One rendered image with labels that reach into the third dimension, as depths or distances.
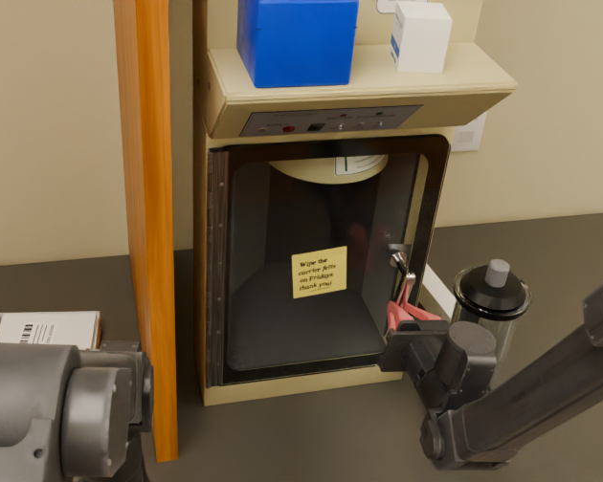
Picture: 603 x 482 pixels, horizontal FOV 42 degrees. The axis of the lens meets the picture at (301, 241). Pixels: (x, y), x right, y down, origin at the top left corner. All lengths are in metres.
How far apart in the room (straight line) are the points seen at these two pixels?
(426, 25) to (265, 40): 0.18
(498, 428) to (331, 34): 0.42
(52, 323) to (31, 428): 1.04
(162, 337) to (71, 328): 0.34
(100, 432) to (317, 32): 0.56
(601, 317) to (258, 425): 0.68
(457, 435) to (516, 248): 0.81
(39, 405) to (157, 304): 0.67
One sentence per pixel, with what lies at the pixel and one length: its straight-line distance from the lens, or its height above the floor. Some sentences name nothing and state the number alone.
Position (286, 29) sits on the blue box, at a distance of 0.78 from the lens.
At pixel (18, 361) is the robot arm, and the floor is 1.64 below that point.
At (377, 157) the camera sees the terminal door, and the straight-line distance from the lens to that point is 0.99.
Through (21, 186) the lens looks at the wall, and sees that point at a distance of 1.46.
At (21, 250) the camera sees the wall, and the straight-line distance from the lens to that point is 1.54.
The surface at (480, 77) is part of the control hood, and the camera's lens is 0.89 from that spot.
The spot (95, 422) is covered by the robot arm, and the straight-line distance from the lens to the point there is 0.29.
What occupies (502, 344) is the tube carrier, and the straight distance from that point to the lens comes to 1.16.
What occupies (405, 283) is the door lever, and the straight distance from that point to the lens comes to 1.07.
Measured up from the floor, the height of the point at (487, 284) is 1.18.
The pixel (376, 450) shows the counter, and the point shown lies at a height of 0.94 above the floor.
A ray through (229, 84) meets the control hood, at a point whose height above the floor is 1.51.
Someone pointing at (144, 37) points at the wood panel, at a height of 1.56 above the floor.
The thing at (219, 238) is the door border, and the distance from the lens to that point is 1.00.
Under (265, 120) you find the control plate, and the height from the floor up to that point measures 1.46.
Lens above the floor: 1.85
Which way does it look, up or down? 36 degrees down
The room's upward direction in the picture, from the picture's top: 5 degrees clockwise
